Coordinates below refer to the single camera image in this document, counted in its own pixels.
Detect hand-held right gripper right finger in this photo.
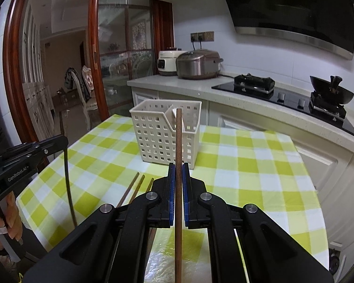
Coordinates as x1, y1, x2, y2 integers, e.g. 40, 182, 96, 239
182, 162, 334, 283

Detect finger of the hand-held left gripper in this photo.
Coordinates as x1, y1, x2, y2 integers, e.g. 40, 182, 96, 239
32, 135, 69, 156

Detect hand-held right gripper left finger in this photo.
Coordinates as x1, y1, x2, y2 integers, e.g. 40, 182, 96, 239
23, 162, 176, 283

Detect white perforated plastic basket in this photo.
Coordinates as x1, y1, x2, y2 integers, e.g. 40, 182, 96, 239
129, 100, 202, 170

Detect person's left hand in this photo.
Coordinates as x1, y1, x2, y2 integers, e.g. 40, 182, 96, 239
0, 193, 23, 250

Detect white cupboard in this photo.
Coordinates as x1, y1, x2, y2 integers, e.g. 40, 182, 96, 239
20, 3, 56, 142

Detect green white checked tablecloth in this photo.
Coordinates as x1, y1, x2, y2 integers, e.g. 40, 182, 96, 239
16, 113, 327, 283

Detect white ornate chair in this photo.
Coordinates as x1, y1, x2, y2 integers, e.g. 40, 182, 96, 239
82, 66, 103, 130

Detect dark clothes on chair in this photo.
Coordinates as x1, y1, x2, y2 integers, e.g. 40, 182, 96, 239
64, 67, 91, 102

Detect grey kitchen countertop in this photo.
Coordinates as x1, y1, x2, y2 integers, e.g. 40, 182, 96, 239
127, 72, 354, 166

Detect silver brown rice cooker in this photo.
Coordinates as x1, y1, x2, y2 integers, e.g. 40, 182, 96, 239
176, 49, 224, 80

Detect black burner grate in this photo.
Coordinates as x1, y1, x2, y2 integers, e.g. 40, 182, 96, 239
308, 92, 347, 121
234, 73, 275, 94

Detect white rice cooker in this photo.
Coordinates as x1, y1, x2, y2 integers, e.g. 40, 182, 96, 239
157, 47, 187, 76

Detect black glass cooktop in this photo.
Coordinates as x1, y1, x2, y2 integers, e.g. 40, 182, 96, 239
211, 78, 354, 138

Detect black wok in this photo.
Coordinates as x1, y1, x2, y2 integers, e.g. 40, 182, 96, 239
309, 75, 354, 104

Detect black range hood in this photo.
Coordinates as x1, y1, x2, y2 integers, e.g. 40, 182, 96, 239
217, 0, 354, 61

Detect wall power outlet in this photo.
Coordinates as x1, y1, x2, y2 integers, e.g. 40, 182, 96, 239
190, 31, 215, 42

